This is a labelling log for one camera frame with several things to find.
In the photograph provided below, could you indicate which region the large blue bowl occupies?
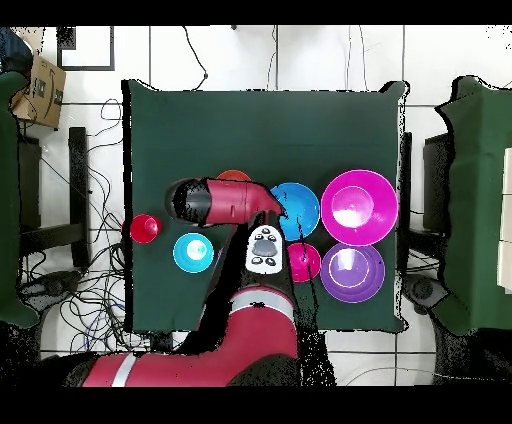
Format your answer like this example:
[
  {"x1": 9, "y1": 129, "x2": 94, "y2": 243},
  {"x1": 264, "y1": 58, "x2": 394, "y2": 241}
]
[{"x1": 269, "y1": 182, "x2": 321, "y2": 242}]

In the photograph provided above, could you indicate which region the red cup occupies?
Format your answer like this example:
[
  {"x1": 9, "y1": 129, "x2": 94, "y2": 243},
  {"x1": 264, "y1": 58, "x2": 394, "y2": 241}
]
[{"x1": 128, "y1": 213, "x2": 164, "y2": 245}]

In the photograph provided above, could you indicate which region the dark blue fabric item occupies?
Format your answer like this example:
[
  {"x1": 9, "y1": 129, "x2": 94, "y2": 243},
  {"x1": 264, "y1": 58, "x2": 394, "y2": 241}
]
[{"x1": 0, "y1": 26, "x2": 34, "y2": 75}]

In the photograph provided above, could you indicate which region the black floor frame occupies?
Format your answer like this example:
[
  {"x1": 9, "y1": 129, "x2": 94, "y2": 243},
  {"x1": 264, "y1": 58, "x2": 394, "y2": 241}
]
[{"x1": 56, "y1": 26, "x2": 116, "y2": 72}]

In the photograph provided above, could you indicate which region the small orange bowl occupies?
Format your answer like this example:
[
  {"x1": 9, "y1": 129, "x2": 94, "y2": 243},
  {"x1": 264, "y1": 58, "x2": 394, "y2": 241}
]
[{"x1": 215, "y1": 169, "x2": 252, "y2": 183}]

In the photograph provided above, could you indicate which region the black floor cable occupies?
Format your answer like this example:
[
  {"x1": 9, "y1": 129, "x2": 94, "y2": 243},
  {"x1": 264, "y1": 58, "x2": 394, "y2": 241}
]
[{"x1": 182, "y1": 26, "x2": 209, "y2": 92}]

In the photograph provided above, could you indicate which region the large purple bowl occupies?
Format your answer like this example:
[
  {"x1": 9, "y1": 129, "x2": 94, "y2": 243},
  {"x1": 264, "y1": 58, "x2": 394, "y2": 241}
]
[{"x1": 320, "y1": 242, "x2": 386, "y2": 304}]

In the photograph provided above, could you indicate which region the small light blue bowl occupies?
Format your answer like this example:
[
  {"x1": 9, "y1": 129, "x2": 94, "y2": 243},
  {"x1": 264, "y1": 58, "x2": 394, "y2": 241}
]
[{"x1": 172, "y1": 232, "x2": 215, "y2": 274}]

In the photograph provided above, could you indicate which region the large pink bowl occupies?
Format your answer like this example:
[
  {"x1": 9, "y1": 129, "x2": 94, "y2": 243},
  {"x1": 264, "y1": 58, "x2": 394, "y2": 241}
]
[{"x1": 320, "y1": 169, "x2": 400, "y2": 247}]

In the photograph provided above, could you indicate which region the small crimson bowl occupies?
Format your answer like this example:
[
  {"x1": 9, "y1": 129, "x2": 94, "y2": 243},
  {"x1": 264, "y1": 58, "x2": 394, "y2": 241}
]
[{"x1": 286, "y1": 242, "x2": 322, "y2": 284}]

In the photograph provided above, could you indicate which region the tangle of cables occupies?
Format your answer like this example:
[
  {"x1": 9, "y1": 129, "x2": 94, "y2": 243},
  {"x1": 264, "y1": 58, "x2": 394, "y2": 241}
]
[{"x1": 19, "y1": 97, "x2": 201, "y2": 361}]

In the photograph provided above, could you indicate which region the black pedestal leg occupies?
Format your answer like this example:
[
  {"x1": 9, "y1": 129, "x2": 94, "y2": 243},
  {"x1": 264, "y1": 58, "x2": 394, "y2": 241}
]
[
  {"x1": 21, "y1": 269, "x2": 85, "y2": 299},
  {"x1": 401, "y1": 273, "x2": 450, "y2": 315}
]

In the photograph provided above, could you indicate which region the dark green table cloth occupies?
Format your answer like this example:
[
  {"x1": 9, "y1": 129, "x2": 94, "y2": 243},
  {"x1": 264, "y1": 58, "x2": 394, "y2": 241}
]
[{"x1": 121, "y1": 78, "x2": 409, "y2": 334}]

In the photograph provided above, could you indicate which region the green covered side table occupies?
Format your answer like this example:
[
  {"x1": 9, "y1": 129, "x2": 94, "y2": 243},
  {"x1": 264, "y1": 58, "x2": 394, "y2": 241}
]
[
  {"x1": 433, "y1": 75, "x2": 512, "y2": 336},
  {"x1": 0, "y1": 70, "x2": 41, "y2": 329}
]

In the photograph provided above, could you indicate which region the black stand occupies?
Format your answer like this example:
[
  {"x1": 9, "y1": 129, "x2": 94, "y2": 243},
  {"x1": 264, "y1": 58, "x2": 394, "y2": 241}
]
[
  {"x1": 421, "y1": 133, "x2": 455, "y2": 235},
  {"x1": 19, "y1": 126, "x2": 91, "y2": 268}
]

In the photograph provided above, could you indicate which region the cardboard box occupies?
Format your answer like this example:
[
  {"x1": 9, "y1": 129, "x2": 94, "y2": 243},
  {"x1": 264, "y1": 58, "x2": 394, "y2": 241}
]
[{"x1": 9, "y1": 54, "x2": 67, "y2": 130}]

